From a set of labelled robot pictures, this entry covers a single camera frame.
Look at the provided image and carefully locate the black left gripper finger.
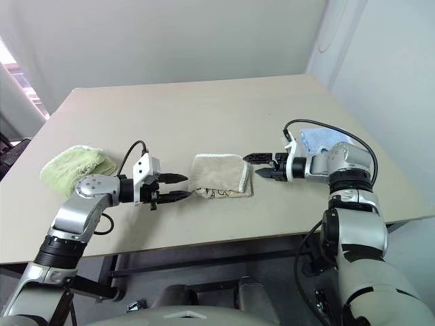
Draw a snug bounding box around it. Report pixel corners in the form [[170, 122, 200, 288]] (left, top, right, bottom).
[[157, 173, 189, 185], [156, 190, 192, 205]]

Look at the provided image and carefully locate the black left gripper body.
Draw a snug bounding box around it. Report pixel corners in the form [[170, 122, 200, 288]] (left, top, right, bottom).
[[140, 172, 163, 212]]

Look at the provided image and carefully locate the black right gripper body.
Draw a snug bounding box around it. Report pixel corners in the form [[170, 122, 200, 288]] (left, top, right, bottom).
[[270, 152, 290, 181]]

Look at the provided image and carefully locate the beige towel with white trim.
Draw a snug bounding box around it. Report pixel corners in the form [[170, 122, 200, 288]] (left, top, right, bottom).
[[187, 153, 255, 200]]

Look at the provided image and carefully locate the green towel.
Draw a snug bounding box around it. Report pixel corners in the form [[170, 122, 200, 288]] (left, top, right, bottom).
[[39, 145, 118, 198]]

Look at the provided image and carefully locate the blue folded towel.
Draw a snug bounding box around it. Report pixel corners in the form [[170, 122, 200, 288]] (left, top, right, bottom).
[[298, 128, 355, 158]]

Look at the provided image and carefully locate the grey rounded robot torso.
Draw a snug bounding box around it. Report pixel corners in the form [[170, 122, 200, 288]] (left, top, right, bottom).
[[81, 276, 281, 326]]

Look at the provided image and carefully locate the small metal clip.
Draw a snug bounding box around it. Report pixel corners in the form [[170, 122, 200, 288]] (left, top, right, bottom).
[[125, 297, 147, 314]]

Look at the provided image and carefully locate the black equipment beside table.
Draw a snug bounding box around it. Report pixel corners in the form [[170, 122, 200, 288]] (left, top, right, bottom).
[[0, 132, 32, 183]]

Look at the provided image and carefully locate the window with blinds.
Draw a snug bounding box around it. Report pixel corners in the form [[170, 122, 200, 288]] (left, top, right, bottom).
[[0, 33, 51, 119]]

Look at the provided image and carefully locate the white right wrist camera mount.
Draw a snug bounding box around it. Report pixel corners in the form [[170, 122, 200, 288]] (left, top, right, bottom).
[[279, 133, 307, 181]]

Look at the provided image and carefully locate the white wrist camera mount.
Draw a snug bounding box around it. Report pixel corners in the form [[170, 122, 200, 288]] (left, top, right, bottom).
[[279, 133, 307, 181], [132, 153, 161, 207]]

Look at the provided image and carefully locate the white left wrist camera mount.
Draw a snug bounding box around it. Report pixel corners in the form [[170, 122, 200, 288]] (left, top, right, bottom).
[[132, 153, 161, 207]]

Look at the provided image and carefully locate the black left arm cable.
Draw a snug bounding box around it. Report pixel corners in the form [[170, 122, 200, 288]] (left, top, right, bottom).
[[93, 140, 150, 236]]

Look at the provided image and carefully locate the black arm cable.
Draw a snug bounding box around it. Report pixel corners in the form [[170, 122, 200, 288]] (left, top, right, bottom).
[[283, 119, 377, 188], [93, 140, 150, 236]]

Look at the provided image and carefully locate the black metal table frame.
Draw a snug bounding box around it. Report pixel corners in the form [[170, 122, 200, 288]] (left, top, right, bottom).
[[0, 222, 408, 304]]

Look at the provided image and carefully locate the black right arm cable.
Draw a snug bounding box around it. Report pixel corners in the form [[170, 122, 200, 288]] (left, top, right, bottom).
[[283, 119, 377, 188]]

